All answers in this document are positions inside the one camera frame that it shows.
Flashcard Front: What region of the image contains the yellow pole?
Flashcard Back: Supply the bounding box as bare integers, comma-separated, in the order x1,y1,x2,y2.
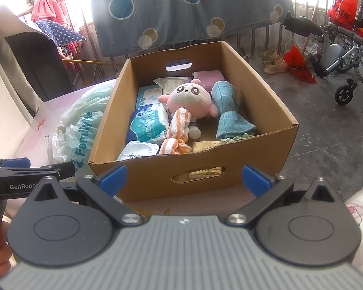
62,59,114,66

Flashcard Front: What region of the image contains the wheelchair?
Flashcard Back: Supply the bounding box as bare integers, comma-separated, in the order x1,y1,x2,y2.
282,0,363,107

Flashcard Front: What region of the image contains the gold tissue pack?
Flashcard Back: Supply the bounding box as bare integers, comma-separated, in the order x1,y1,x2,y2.
172,140,226,184

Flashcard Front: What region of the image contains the blue dotted bed sheet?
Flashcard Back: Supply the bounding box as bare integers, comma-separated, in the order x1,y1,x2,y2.
89,0,295,57

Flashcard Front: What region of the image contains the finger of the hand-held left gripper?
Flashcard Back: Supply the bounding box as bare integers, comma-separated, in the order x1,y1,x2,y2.
0,157,31,173
33,161,76,179

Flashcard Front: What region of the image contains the orange striped towel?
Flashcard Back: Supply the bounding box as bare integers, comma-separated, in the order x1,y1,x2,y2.
159,107,193,155

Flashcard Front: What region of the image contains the cardboard box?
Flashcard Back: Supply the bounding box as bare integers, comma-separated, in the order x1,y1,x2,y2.
89,40,300,203

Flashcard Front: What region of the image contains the pink plush toy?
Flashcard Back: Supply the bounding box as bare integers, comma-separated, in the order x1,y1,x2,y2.
157,78,220,138

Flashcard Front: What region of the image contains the pink knitted cloth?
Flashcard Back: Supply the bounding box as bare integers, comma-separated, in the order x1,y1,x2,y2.
193,70,225,91

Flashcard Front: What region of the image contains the red plastic bag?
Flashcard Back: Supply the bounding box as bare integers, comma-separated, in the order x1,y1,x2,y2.
326,0,359,27
282,45,317,84

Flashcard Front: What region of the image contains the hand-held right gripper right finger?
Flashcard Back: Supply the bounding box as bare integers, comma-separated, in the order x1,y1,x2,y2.
225,166,336,227

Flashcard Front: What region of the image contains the white plastic bag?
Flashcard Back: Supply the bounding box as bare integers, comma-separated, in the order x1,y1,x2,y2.
48,84,114,176

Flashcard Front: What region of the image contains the teal towel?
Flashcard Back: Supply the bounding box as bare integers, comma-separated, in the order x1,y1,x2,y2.
211,80,257,141

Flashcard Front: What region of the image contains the pink garment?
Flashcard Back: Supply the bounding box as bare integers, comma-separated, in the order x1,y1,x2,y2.
30,0,80,55

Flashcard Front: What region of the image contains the worn beige shoe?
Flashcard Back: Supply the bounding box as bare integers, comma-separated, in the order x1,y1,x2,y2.
261,50,281,65
264,58,288,75

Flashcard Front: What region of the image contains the beige curtain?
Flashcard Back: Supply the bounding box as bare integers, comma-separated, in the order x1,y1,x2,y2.
0,4,45,109

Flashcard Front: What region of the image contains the metal railing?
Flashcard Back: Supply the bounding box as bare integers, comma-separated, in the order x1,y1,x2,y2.
18,0,339,85

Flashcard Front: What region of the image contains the blue star patterned cloth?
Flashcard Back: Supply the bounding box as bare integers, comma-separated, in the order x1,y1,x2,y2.
33,19,88,48

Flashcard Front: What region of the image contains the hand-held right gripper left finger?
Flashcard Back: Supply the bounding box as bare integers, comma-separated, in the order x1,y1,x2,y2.
33,166,141,228

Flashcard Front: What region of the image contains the white tissue pack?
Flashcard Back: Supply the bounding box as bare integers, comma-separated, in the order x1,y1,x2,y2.
153,76,191,95

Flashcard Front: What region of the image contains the green scrunchie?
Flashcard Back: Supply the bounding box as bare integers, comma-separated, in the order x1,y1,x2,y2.
219,132,252,145

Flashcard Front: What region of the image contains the white blue wipes pack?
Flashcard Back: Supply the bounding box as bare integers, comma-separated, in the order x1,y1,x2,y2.
136,86,165,111

